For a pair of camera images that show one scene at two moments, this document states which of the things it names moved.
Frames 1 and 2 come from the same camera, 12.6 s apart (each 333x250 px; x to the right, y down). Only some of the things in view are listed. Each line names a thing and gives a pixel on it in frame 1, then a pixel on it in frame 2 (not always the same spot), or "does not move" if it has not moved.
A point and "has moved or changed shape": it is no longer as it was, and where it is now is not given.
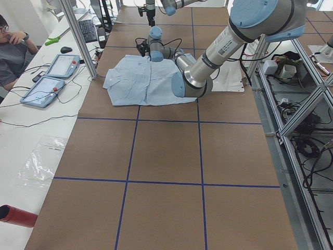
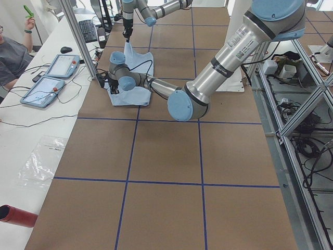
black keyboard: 88,30 does not move
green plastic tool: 53,40 -> 30,14
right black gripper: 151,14 -> 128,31
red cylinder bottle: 11,214 does not move
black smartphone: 36,77 does not move
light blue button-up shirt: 134,80 has moved or changed shape
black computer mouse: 65,49 does not move
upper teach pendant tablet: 64,66 does not move
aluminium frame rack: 297,101 does not move
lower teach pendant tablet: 42,91 does not move
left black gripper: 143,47 -> 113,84
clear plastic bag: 39,169 does not move
